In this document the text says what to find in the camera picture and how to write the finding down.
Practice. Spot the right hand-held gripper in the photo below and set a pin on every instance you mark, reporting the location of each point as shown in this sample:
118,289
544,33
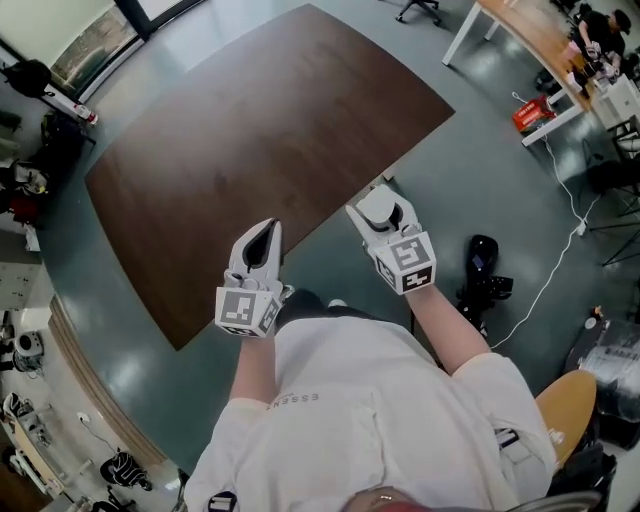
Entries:
407,255

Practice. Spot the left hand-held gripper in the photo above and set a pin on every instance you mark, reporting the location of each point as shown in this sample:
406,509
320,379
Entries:
240,310

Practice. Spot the person's right forearm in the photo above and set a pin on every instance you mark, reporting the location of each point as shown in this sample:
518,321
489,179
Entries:
440,330

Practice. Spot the person's left forearm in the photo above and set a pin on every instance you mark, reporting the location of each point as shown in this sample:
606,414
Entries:
255,365

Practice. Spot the person's black trousers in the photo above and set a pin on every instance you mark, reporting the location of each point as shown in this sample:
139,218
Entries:
305,300

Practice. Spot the person's white shoe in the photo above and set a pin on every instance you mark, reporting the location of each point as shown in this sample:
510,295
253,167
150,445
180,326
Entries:
337,303

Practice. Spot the black case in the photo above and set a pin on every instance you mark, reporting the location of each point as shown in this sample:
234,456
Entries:
482,255

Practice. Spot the brown wooden table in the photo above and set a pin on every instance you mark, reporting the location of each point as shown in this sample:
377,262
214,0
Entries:
260,135

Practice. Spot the red cardboard box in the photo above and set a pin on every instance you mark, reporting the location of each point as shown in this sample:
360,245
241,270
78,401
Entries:
532,114

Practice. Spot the white power strip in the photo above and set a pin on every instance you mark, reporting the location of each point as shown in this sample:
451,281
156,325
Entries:
581,227

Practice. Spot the person's white shirt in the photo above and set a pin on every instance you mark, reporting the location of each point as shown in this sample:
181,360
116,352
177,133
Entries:
350,425

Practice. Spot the wooden platform edge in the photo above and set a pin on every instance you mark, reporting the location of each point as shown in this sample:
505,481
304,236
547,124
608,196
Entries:
90,380

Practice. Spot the black office chair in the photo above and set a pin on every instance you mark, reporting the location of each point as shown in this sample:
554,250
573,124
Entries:
420,7

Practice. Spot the red and white canister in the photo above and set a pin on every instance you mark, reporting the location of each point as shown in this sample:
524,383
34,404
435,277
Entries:
86,113

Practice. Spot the black tripod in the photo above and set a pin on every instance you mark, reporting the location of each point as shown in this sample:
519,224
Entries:
612,185

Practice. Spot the black coat rack with clothes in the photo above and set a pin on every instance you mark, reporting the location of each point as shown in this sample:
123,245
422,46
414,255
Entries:
55,135

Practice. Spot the grey metal lockers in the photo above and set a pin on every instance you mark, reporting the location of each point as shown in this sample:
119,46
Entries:
20,285

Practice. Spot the red bag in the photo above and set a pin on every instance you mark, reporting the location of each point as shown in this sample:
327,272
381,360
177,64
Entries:
22,209

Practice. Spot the white-legged wooden desk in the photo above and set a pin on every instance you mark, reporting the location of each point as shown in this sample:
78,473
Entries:
530,25

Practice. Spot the white pet carrier backpack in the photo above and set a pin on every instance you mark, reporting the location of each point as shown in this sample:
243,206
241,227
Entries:
27,347

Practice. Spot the black and white backpack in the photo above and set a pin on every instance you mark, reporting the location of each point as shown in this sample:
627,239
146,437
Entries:
125,472

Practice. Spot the round wooden stool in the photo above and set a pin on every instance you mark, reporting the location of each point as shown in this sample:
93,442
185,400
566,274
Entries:
565,410

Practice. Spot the white cabinet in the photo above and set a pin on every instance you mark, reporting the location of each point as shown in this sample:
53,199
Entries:
617,102

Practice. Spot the black plastic bag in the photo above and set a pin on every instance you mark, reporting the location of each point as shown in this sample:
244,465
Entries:
615,360

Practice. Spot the glass entrance doors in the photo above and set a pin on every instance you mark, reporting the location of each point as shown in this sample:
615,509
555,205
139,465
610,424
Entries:
95,45

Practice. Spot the cluttered white shelf rack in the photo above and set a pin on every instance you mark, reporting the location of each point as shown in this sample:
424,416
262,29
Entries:
27,440

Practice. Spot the black hanging backpack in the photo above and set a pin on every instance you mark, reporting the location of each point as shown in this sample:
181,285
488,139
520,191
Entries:
25,77

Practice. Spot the white wall plug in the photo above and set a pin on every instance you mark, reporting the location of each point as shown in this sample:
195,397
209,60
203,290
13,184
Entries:
84,417

